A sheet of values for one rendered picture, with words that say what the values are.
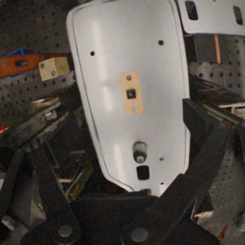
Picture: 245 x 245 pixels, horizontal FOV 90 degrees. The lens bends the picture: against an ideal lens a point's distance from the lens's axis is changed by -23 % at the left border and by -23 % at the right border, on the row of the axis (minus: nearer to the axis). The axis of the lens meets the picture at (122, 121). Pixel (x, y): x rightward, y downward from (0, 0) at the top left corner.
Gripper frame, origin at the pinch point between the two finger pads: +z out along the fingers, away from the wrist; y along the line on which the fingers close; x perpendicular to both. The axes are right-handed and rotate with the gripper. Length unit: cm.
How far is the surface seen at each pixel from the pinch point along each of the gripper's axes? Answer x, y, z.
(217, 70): -1, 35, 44
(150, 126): -7.5, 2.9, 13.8
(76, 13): 18.0, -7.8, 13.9
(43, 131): -1.2, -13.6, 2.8
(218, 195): -79, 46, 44
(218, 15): 14.6, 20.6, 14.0
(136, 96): -0.7, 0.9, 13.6
